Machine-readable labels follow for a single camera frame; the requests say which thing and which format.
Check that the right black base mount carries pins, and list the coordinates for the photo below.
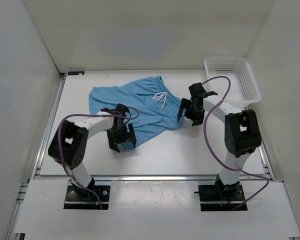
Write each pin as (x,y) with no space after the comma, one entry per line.
(212,201)

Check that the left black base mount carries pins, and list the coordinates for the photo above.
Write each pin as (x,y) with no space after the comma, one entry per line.
(76,199)

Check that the aluminium frame rail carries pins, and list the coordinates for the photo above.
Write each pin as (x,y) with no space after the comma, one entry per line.
(181,154)

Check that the white plastic basket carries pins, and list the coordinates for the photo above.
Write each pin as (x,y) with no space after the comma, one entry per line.
(243,91)

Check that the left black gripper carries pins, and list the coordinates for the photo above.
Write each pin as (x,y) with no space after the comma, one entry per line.
(127,137)

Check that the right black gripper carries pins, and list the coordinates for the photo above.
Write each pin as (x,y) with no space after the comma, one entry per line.
(185,103)

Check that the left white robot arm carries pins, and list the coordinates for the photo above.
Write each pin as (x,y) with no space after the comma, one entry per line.
(69,143)

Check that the light blue shorts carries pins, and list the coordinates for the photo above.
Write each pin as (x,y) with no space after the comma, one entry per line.
(158,108)

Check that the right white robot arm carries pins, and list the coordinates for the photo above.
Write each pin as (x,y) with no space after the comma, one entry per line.
(241,132)

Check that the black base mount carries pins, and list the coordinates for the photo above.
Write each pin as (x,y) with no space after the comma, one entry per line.
(76,199)
(212,201)

